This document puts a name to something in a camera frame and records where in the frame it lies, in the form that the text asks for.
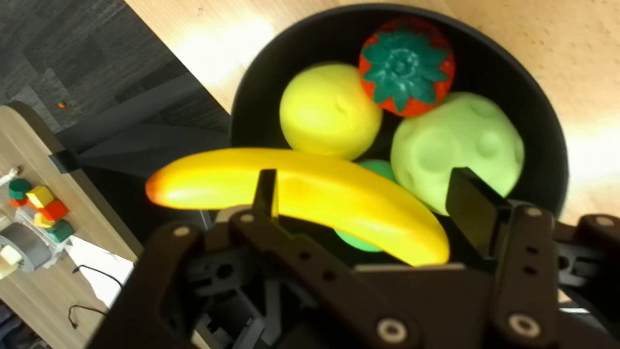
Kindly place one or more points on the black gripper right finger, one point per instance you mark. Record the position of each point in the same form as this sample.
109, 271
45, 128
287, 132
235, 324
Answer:
529, 271

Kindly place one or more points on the black plastic bowl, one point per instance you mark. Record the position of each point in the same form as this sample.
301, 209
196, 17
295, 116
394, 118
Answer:
516, 77

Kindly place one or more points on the yellow-green ball with dent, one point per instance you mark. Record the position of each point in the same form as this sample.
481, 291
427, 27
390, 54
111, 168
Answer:
330, 108

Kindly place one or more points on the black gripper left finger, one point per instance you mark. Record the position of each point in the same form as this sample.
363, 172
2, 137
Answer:
303, 277

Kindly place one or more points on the red toy strawberry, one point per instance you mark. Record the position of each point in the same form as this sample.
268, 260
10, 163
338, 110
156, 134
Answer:
407, 64

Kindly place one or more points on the wooden side desk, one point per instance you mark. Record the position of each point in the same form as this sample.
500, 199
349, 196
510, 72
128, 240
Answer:
39, 302

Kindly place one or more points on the yellow toy cube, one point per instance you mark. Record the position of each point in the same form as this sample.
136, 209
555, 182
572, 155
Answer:
39, 196
41, 219

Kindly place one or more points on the white paper sheet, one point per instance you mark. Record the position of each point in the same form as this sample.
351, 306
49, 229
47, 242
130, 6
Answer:
97, 263

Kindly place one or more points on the thin white stick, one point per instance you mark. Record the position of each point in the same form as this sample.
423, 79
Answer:
10, 174

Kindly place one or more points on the pale green toy apple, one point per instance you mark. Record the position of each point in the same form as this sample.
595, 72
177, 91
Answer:
458, 147

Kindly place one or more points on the yellow toy banana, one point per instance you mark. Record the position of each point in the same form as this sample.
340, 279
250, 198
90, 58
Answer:
336, 194

